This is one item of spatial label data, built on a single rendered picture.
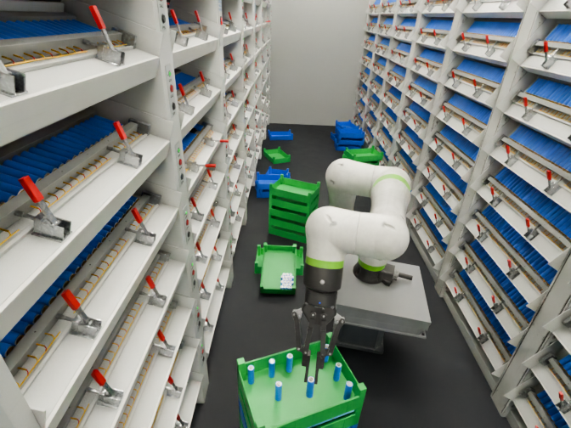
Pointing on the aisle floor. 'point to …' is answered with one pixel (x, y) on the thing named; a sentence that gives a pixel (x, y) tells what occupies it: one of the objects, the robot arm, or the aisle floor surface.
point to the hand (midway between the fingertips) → (312, 367)
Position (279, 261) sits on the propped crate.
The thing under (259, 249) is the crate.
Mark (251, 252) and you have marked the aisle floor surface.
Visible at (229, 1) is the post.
